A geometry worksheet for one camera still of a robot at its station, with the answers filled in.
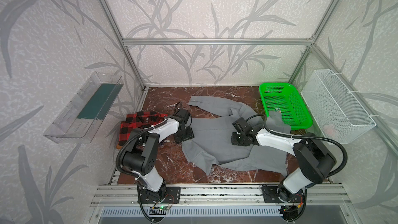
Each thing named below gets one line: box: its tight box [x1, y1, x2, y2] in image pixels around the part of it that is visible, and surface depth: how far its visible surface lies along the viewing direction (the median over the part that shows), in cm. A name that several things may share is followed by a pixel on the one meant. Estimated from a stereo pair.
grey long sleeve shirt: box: [181, 95, 291, 177], surface depth 88 cm
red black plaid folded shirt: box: [119, 111, 169, 147], surface depth 95 cm
